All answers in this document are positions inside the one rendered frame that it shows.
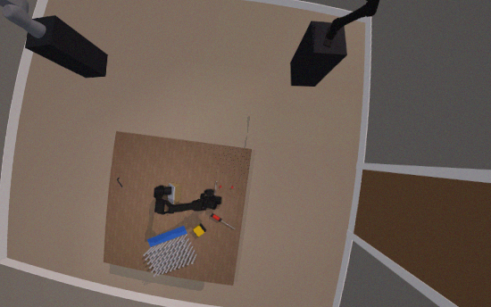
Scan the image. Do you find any blue tape strip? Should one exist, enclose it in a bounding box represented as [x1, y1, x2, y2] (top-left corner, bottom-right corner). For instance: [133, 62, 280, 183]
[147, 226, 187, 247]

